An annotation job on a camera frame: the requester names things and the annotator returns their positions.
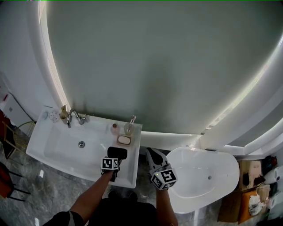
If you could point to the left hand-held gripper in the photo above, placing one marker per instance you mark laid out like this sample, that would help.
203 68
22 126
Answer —
109 164

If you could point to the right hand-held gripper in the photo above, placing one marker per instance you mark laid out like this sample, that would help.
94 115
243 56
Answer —
164 178

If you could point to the white vanity sink cabinet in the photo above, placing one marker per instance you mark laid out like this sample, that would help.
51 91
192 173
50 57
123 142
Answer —
62 145

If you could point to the person's right forearm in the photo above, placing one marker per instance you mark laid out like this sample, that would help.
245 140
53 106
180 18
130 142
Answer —
167 207

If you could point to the person's left forearm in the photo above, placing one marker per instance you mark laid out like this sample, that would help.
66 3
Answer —
92 196

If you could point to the soap tray with soap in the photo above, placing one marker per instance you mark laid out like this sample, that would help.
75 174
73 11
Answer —
124 140

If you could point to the person's left shoe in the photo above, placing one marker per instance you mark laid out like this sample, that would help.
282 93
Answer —
113 194

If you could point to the person's shoe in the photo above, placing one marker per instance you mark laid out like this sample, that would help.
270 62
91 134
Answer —
113 194
133 196

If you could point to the pink round bottle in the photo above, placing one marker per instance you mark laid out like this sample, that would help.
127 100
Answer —
115 130

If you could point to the clear toothbrush cup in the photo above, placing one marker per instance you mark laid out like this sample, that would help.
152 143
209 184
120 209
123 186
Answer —
128 130

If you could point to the person's right shoe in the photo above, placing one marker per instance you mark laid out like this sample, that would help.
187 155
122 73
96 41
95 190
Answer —
133 196

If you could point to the white bathtub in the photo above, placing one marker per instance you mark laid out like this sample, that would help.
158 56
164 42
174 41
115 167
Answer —
199 176

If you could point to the person's black shorts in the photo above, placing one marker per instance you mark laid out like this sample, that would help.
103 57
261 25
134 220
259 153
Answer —
123 213

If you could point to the chrome faucet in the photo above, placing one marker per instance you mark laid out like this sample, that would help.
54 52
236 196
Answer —
74 114

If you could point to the beige cup with wooden brush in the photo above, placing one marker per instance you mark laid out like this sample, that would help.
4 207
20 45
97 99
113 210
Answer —
64 114

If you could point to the person's black shirt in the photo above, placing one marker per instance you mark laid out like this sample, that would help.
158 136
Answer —
64 219

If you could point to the dotted glass cup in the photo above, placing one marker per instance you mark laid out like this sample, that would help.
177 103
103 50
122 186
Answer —
54 116

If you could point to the small round grey dish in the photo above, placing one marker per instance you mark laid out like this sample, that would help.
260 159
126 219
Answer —
45 115

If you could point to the large cardboard box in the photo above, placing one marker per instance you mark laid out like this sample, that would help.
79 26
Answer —
228 207

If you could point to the small black pouch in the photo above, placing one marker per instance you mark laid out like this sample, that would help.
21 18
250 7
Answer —
245 179

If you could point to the small cardboard box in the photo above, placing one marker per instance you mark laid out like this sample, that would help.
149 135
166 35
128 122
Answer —
252 168

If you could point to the wooden folding chair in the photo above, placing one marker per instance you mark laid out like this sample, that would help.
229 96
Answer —
8 143

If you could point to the white water dispenser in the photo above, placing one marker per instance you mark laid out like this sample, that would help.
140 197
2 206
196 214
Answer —
17 110

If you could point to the narrow grey roller blind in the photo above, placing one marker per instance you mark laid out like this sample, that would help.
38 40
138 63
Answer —
265 138

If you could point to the crumpled white cloth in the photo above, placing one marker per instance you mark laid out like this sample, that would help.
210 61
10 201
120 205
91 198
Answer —
257 205

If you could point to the black red bag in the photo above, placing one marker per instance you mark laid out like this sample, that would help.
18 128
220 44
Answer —
270 163

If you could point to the white plastic appliance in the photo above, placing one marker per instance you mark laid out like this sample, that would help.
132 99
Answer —
276 192

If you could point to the clear water bottle red label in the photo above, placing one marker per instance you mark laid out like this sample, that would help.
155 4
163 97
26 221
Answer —
2 88

